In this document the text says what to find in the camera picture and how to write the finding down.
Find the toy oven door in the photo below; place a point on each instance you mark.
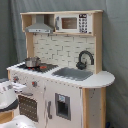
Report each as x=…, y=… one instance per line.
x=28, y=107

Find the toy microwave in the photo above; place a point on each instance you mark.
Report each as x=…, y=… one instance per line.
x=74, y=23

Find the silver toy pot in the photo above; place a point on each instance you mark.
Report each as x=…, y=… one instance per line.
x=32, y=61

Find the wooden toy kitchen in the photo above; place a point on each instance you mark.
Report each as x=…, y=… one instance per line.
x=73, y=50

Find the grey cabinet dispenser panel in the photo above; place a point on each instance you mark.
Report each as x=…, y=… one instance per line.
x=62, y=103

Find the grey toy sink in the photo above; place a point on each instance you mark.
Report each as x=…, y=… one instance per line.
x=73, y=74

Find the grey range hood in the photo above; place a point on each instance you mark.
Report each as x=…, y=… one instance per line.
x=39, y=26

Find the black toy stovetop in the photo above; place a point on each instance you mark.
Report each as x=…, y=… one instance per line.
x=43, y=67

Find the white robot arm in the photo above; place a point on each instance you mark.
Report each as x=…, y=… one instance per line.
x=9, y=102

